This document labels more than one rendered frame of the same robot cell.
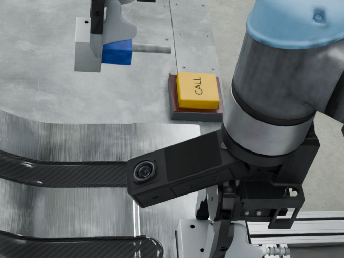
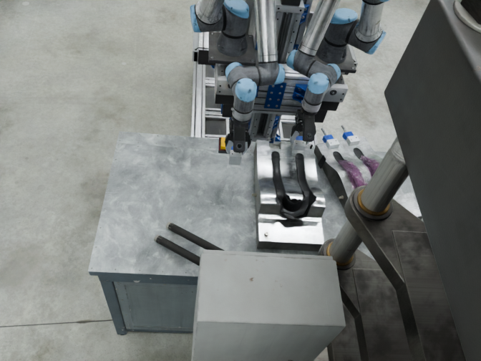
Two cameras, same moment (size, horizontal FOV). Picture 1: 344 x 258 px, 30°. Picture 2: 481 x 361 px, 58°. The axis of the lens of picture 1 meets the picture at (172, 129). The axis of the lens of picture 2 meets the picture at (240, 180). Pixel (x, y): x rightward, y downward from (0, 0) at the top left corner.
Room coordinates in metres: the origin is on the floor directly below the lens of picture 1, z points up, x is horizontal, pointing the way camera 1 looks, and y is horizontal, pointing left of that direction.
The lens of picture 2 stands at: (0.53, 1.31, 2.31)
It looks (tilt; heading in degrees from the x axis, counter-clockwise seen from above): 52 degrees down; 274
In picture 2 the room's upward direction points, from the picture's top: 11 degrees clockwise
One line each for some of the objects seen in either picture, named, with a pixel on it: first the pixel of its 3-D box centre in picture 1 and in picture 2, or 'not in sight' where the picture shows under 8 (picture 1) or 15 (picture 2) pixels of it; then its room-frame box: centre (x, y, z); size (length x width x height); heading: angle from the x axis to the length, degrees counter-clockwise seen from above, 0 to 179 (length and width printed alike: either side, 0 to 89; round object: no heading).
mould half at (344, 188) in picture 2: not in sight; (364, 180); (0.06, 0.02, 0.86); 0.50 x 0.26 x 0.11; 120
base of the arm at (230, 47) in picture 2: not in sight; (232, 38); (0.81, -0.45, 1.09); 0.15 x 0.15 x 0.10
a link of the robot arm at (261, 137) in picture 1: (267, 108); (311, 103); (0.39, -0.08, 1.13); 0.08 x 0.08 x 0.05
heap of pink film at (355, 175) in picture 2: not in sight; (366, 174); (0.07, 0.02, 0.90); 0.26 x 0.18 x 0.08; 120
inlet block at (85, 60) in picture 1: (123, 46); (235, 149); (0.65, 0.09, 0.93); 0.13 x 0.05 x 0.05; 103
